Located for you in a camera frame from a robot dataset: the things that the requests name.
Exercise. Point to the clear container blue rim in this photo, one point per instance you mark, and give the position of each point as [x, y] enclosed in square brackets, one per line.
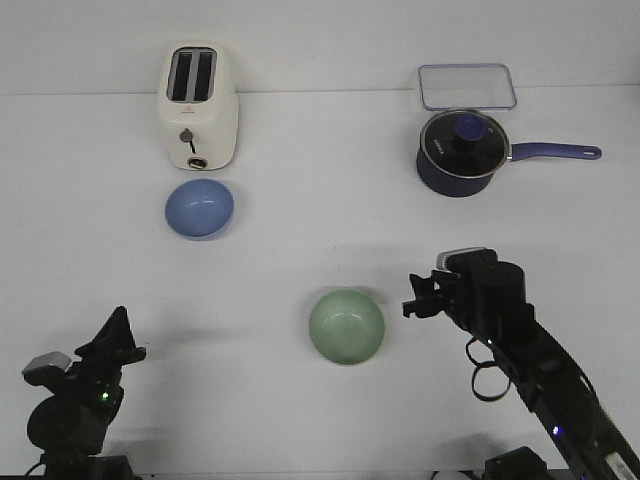
[480, 86]

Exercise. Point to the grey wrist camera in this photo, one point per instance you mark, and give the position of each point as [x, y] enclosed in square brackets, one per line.
[55, 359]
[444, 260]

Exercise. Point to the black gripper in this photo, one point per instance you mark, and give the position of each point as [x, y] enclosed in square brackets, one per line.
[98, 374]
[457, 279]

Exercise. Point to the glass lid blue knob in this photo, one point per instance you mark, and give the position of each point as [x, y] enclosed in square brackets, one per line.
[464, 143]

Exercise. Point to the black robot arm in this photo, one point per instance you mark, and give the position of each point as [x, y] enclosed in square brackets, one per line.
[486, 297]
[70, 435]

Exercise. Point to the white two-slot toaster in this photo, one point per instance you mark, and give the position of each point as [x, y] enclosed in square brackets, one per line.
[198, 106]

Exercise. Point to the blue bowl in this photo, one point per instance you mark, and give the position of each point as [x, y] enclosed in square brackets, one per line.
[199, 209]

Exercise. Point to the green bowl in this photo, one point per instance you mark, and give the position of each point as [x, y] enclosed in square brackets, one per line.
[346, 327]

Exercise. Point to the dark blue saucepan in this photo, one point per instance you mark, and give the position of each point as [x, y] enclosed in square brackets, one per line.
[455, 187]

